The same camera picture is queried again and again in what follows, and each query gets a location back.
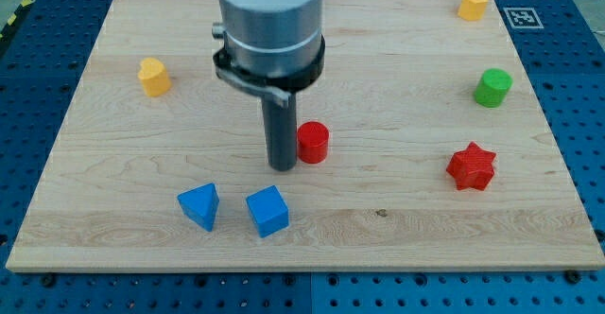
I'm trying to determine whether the red cylinder block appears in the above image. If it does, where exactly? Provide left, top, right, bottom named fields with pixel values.
left=297, top=121, right=330, bottom=164

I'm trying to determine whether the black clamp with metal bracket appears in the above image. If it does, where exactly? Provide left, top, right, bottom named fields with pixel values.
left=213, top=36, right=325, bottom=108

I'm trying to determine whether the yellow heart block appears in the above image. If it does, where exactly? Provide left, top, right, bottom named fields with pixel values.
left=137, top=57, right=172, bottom=97

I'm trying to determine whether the light wooden board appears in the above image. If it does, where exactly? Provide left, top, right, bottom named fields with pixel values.
left=7, top=0, right=604, bottom=273

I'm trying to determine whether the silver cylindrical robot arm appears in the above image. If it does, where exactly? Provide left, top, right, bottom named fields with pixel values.
left=212, top=0, right=322, bottom=78

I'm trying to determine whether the blue cube block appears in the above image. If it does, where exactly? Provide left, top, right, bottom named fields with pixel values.
left=246, top=185, right=289, bottom=237

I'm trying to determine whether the green cylinder block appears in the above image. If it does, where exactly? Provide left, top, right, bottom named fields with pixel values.
left=473, top=68, right=513, bottom=108

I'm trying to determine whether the blue triangle block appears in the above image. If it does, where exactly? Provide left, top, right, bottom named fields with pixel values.
left=177, top=183, right=219, bottom=232

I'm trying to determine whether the red star block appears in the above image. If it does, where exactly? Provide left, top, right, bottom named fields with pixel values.
left=446, top=142, right=496, bottom=191

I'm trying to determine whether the white fiducial marker tag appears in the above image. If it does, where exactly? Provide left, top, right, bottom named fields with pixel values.
left=504, top=7, right=544, bottom=29

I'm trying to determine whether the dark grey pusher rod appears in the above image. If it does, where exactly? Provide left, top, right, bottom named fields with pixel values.
left=262, top=95, right=297, bottom=171

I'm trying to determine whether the yellow hexagon block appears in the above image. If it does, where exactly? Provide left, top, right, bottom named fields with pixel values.
left=458, top=0, right=490, bottom=21

